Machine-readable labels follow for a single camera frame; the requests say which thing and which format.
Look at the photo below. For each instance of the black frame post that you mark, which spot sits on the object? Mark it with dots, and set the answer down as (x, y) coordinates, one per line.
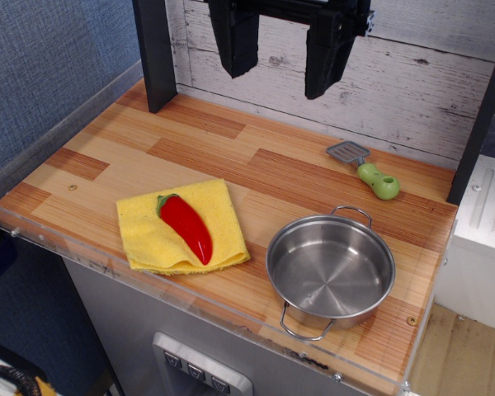
(155, 49)
(474, 144)

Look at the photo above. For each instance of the black right frame post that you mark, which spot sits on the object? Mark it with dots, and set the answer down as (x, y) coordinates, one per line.
(474, 144)

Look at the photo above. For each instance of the silver control panel with buttons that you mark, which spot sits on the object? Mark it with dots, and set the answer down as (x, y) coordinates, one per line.
(186, 371)

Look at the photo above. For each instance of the red toy chili pepper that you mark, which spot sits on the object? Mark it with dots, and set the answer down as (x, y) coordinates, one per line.
(187, 224)

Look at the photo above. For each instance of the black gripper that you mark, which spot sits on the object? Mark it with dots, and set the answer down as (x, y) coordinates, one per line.
(333, 27)

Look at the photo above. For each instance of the stainless steel pot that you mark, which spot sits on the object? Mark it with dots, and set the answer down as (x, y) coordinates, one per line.
(331, 272)

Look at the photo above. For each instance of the clear acrylic table guard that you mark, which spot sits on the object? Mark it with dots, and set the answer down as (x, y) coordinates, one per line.
(62, 193)

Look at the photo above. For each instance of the green handled toy spatula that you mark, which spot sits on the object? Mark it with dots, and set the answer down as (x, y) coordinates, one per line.
(384, 187)

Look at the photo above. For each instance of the white aluminium side block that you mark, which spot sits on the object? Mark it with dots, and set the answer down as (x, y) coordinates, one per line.
(475, 220)

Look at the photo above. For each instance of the black left frame post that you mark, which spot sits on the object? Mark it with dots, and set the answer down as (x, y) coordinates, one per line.
(155, 49)

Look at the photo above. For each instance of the yellow folded cloth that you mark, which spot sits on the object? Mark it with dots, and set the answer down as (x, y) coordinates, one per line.
(151, 245)

